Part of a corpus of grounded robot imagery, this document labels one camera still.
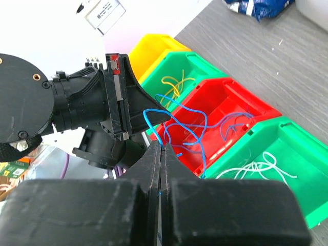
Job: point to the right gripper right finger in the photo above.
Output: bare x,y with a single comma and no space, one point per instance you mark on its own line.
198,211

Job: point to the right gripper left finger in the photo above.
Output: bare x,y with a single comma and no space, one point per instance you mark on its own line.
123,211

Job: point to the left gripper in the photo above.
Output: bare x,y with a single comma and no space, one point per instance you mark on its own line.
126,99

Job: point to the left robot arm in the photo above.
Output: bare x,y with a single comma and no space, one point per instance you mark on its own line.
33,106

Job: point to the left green bin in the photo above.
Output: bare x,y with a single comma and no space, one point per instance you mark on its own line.
178,74

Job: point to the green bin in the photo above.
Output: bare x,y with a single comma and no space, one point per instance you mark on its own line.
178,74
279,149

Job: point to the yellow bin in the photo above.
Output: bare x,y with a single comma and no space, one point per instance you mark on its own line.
150,51

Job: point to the red bin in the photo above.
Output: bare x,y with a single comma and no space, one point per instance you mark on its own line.
211,119

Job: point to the right green bin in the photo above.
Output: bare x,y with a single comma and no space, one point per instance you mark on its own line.
279,149

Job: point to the blue chips bag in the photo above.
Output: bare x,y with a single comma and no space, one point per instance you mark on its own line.
258,9

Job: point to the white plastic basket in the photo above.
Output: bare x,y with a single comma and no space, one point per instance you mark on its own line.
314,10

